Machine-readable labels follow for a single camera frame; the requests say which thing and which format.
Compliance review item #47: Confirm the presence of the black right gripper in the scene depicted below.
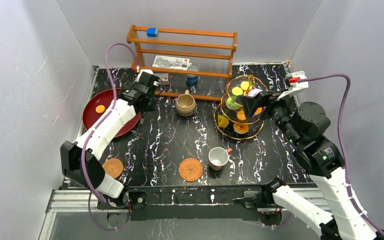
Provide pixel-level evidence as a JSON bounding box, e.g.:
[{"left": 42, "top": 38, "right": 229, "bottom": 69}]
[{"left": 237, "top": 87, "right": 300, "bottom": 146}]

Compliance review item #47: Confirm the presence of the pink frosted donut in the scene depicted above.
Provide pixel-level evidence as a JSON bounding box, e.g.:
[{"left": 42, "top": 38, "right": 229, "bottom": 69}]
[{"left": 247, "top": 88, "right": 263, "bottom": 98}]

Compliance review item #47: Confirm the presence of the orange round cookie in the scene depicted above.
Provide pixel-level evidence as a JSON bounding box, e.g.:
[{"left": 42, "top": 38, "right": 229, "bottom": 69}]
[
  {"left": 236, "top": 110, "right": 247, "bottom": 122},
  {"left": 240, "top": 81, "right": 252, "bottom": 92}
]

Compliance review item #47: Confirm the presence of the green round cookie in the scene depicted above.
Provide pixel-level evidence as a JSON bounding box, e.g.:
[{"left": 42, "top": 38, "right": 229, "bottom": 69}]
[{"left": 231, "top": 86, "right": 244, "bottom": 97}]

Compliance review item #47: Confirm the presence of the green frosted donut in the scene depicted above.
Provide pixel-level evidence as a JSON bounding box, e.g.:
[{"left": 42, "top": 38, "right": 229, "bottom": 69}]
[{"left": 225, "top": 97, "right": 241, "bottom": 111}]

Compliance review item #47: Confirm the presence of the three-tier glass gold stand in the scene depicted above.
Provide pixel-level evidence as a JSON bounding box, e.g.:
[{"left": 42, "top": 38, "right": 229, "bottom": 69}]
[{"left": 213, "top": 74, "right": 268, "bottom": 140}]

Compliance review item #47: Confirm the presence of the orange white round cake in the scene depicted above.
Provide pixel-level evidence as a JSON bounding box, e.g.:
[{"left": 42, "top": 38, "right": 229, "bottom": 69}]
[{"left": 233, "top": 122, "right": 249, "bottom": 135}]

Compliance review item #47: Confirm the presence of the yellow striped toy cake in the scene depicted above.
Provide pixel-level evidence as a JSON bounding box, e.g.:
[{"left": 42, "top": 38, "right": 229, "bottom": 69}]
[{"left": 216, "top": 114, "right": 230, "bottom": 128}]

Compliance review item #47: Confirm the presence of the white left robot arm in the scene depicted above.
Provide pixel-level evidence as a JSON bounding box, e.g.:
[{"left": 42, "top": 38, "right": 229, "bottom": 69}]
[{"left": 60, "top": 69, "right": 159, "bottom": 208}]

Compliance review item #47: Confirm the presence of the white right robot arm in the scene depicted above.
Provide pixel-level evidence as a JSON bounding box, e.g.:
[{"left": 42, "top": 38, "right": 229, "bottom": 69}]
[{"left": 237, "top": 92, "right": 384, "bottom": 240}]

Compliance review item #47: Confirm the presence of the small white red box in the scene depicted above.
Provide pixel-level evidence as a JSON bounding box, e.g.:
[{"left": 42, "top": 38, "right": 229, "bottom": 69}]
[{"left": 155, "top": 73, "right": 170, "bottom": 86}]

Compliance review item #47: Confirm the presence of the beige ceramic pitcher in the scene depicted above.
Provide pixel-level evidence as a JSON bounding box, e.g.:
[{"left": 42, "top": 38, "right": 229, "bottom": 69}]
[{"left": 175, "top": 89, "right": 197, "bottom": 117}]

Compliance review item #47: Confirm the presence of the white plastic packet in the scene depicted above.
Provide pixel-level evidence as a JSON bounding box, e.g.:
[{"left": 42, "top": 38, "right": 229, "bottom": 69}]
[{"left": 152, "top": 55, "right": 192, "bottom": 71}]

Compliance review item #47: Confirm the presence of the small orange macaron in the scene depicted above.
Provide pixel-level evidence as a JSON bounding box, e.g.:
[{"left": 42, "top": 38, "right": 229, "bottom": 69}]
[{"left": 95, "top": 104, "right": 106, "bottom": 114}]

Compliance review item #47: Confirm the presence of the red round tray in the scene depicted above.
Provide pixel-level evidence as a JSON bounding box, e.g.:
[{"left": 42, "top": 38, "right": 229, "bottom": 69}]
[{"left": 82, "top": 89, "right": 141, "bottom": 138}]

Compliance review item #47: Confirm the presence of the blue bottle cap jar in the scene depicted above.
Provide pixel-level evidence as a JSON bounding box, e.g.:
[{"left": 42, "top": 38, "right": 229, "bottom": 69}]
[{"left": 186, "top": 74, "right": 199, "bottom": 85}]

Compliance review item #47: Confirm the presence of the pink floral mug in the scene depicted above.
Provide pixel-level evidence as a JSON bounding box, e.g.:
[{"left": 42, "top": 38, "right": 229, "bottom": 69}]
[{"left": 208, "top": 147, "right": 233, "bottom": 171}]

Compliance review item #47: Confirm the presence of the wooden shelf rack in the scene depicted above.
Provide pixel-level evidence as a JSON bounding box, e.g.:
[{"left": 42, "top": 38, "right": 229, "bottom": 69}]
[{"left": 126, "top": 24, "right": 238, "bottom": 101}]

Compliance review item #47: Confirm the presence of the blue white eraser block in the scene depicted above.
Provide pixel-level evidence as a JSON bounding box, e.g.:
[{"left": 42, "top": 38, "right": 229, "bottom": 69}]
[{"left": 146, "top": 27, "right": 159, "bottom": 38}]

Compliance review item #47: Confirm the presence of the left woven rattan coaster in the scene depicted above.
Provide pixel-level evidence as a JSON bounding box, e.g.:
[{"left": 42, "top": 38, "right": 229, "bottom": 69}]
[{"left": 102, "top": 158, "right": 124, "bottom": 179}]

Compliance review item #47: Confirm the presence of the woven rattan coaster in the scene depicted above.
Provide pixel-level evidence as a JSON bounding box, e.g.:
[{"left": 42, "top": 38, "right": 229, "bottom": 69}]
[
  {"left": 178, "top": 158, "right": 204, "bottom": 182},
  {"left": 102, "top": 158, "right": 124, "bottom": 179}
]

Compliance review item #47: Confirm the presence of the centre woven rattan coaster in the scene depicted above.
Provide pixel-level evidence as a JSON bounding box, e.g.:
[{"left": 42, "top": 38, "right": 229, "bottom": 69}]
[{"left": 178, "top": 158, "right": 204, "bottom": 182}]

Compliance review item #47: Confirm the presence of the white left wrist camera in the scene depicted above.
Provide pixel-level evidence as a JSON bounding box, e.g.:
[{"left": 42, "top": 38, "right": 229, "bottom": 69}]
[{"left": 134, "top": 66, "right": 153, "bottom": 85}]

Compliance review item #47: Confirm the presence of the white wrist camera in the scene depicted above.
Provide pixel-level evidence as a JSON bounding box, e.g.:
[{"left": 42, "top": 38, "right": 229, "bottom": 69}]
[
  {"left": 276, "top": 70, "right": 309, "bottom": 101},
  {"left": 134, "top": 66, "right": 153, "bottom": 85}
]

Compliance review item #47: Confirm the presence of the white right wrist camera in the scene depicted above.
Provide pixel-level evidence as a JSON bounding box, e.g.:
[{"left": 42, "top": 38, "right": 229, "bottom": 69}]
[{"left": 276, "top": 70, "right": 309, "bottom": 101}]

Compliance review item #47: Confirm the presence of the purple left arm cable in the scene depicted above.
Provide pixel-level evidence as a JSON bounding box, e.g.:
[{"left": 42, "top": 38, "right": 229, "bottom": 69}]
[{"left": 80, "top": 43, "right": 140, "bottom": 232}]

